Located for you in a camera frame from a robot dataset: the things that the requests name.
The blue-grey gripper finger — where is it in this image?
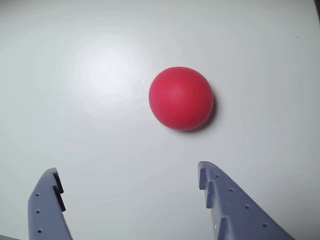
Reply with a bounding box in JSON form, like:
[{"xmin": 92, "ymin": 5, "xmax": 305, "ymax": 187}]
[
  {"xmin": 27, "ymin": 167, "xmax": 74, "ymax": 240},
  {"xmin": 197, "ymin": 161, "xmax": 297, "ymax": 240}
]

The red ball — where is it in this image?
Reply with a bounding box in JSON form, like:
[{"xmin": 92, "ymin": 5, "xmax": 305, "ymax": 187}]
[{"xmin": 148, "ymin": 66, "xmax": 215, "ymax": 132}]

